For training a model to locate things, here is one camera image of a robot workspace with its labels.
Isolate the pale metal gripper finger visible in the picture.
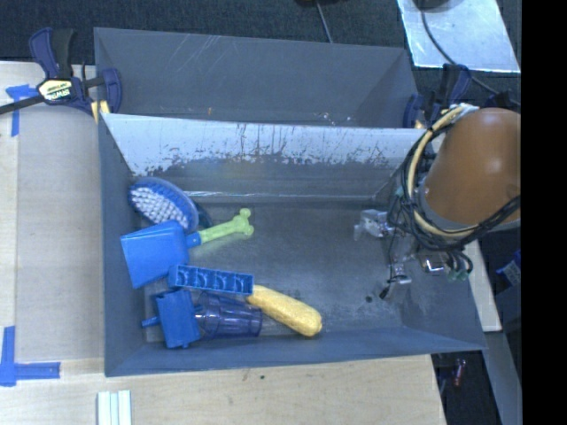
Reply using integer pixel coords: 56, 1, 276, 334
378, 263, 414, 301
353, 209, 392, 241

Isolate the grey metal bin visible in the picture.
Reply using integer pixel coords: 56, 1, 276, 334
92, 27, 489, 378

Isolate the yellow toy corn cob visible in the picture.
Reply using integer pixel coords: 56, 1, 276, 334
245, 284, 324, 338

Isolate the blue long toy brick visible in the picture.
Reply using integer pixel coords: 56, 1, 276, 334
167, 264, 255, 296

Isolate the clear purple plastic cup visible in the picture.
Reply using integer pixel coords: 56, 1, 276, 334
193, 290, 264, 341

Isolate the blue brush with white bristles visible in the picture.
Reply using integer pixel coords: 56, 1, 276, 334
127, 176, 214, 234

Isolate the blue plastic box-shaped toy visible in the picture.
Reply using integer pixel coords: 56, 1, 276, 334
141, 289, 204, 351

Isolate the blue scoop with green handle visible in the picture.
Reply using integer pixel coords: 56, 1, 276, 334
120, 207, 256, 290

